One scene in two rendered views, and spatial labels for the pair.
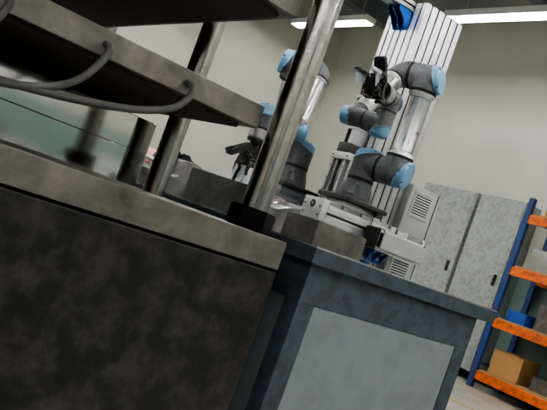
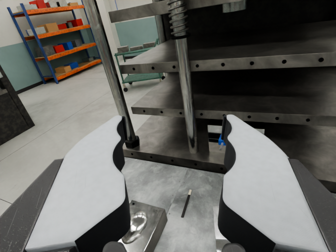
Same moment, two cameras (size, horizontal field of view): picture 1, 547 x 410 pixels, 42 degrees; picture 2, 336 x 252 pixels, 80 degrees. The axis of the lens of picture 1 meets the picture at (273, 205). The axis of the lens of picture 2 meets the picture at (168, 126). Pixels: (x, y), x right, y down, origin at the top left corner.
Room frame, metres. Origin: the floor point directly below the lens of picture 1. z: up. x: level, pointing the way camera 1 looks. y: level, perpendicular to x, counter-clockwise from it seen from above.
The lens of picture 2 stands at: (2.61, -0.19, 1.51)
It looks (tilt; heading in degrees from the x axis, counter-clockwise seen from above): 30 degrees down; 156
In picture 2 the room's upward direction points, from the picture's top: 11 degrees counter-clockwise
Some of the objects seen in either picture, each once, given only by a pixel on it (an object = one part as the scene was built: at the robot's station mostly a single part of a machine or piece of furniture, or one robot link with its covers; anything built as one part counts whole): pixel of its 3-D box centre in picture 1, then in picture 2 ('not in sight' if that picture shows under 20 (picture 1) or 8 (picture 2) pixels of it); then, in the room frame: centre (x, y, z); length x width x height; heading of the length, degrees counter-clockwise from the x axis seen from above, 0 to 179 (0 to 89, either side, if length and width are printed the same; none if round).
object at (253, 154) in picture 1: (252, 153); not in sight; (2.95, 0.15, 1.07); 0.09 x 0.08 x 0.12; 127
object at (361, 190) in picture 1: (356, 189); not in sight; (3.06, -0.31, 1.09); 0.15 x 0.15 x 0.10
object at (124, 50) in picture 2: not in sight; (141, 64); (-1.81, 1.41, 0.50); 0.98 x 0.55 x 1.01; 57
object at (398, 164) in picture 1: (410, 125); not in sight; (2.99, -0.43, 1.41); 0.15 x 0.12 x 0.55; 59
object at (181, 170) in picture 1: (190, 182); not in sight; (2.75, 0.33, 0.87); 0.50 x 0.26 x 0.14; 127
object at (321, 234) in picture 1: (323, 236); (136, 232); (2.12, -0.17, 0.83); 0.20 x 0.15 x 0.07; 127
